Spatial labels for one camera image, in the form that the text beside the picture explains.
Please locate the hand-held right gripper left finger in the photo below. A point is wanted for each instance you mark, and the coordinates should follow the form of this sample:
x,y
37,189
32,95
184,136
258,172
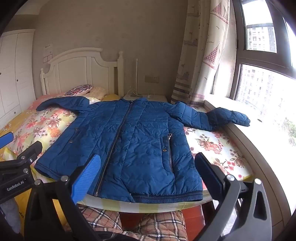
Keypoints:
x,y
85,178

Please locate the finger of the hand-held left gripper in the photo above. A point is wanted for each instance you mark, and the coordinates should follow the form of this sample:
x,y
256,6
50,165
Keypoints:
x,y
5,139
32,149

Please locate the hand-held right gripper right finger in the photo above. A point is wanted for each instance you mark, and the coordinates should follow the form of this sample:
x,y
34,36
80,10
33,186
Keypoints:
x,y
208,176

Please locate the blue quilted jacket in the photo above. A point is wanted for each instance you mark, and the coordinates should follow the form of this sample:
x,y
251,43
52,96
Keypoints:
x,y
138,143

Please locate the person's left forearm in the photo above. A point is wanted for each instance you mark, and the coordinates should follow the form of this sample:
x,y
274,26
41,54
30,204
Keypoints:
x,y
9,213

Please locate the yellow bed sheet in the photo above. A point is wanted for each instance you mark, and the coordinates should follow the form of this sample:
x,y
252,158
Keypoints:
x,y
23,208

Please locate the bed with floral sheet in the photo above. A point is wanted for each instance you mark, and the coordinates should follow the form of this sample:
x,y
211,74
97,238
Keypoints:
x,y
215,148

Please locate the plaid pants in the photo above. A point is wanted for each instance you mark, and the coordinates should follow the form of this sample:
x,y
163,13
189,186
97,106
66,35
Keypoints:
x,y
99,217

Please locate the bay window sill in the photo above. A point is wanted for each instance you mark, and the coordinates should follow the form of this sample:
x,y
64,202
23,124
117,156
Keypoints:
x,y
261,143

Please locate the white wardrobe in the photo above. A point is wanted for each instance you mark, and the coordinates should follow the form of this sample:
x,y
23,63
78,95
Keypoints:
x,y
13,69

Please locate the patterned purple pillow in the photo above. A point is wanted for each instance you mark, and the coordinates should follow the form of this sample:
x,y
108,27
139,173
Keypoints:
x,y
79,90

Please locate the cream pillow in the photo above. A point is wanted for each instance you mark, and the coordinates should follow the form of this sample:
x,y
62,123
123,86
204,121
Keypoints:
x,y
98,92

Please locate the white bed headboard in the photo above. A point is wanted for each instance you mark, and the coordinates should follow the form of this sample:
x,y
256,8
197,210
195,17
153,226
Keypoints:
x,y
76,69

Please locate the white nightstand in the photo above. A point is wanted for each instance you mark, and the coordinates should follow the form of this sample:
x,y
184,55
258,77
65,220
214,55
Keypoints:
x,y
158,98

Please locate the thin metal pole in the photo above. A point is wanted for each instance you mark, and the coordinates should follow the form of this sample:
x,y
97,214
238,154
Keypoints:
x,y
137,76

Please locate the sailboat print curtain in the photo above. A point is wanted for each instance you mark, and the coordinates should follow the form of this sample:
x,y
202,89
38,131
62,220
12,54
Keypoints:
x,y
201,58

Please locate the dark framed window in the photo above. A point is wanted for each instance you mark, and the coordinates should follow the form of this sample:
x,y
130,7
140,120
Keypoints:
x,y
239,55

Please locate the wall switch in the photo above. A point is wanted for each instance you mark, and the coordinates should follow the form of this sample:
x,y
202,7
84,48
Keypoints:
x,y
47,58

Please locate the white wall paper sheet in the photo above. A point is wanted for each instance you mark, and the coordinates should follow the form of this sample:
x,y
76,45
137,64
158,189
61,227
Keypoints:
x,y
48,49

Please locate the beige wall outlet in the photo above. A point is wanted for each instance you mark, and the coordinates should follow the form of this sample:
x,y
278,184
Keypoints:
x,y
151,79

